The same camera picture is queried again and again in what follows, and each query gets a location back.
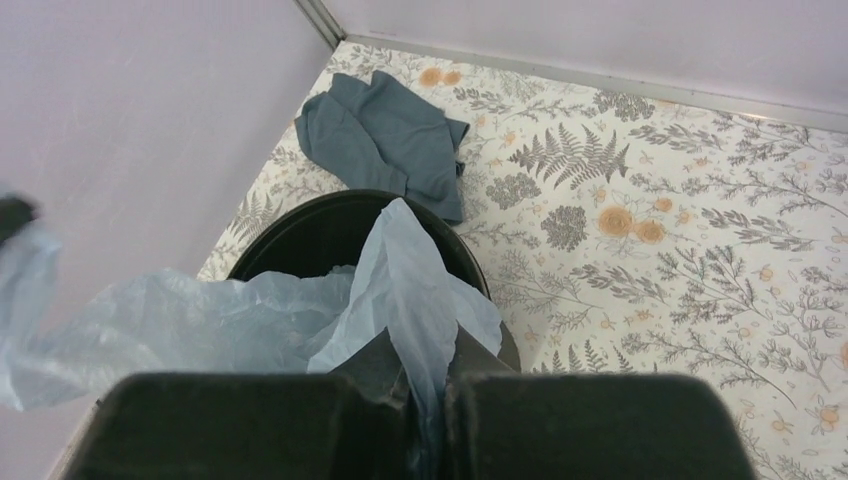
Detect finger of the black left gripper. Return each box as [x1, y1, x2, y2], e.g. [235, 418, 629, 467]
[0, 195, 37, 245]

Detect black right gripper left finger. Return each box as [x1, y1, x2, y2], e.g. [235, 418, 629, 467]
[65, 332, 412, 479]

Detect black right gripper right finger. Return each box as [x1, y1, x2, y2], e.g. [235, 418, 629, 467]
[443, 331, 755, 479]

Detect light blue plastic trash bag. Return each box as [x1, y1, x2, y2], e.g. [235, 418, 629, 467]
[1, 197, 503, 478]

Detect black plastic trash bin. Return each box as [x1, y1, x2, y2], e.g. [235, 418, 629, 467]
[227, 189, 522, 374]

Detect floral patterned table mat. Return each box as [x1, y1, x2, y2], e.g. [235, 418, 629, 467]
[196, 40, 848, 480]

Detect grey-blue crumpled cloth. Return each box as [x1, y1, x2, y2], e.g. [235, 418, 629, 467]
[294, 71, 470, 225]

